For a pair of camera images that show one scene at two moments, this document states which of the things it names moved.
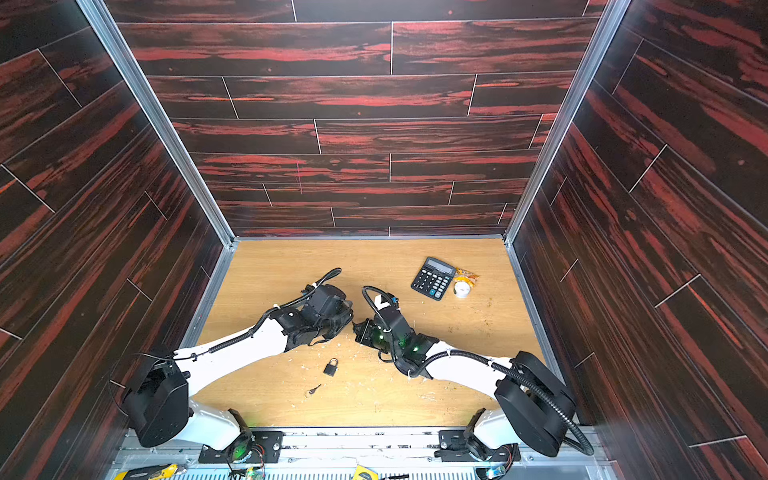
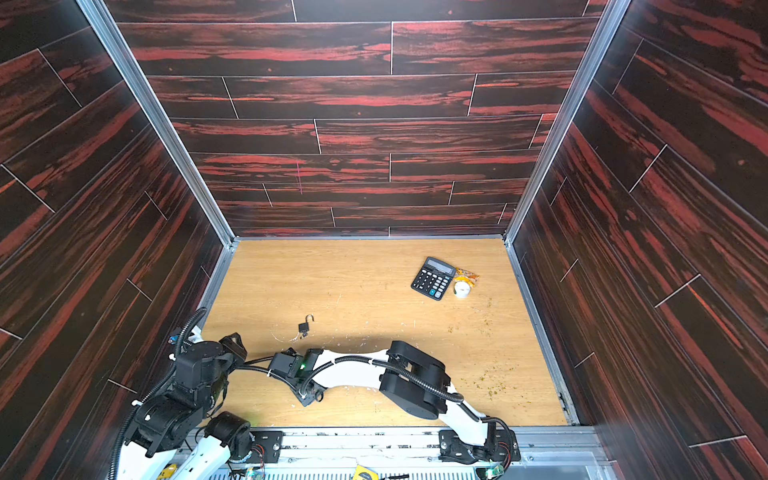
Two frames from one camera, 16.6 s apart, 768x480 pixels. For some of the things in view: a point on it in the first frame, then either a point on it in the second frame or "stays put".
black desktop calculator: x=433 y=278 stays put
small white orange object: x=462 y=289 stays put
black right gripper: x=367 y=332 -> x=287 y=364
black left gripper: x=335 y=315 -> x=233 y=346
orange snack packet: x=462 y=274 stays put
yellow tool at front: x=363 y=473 stays put
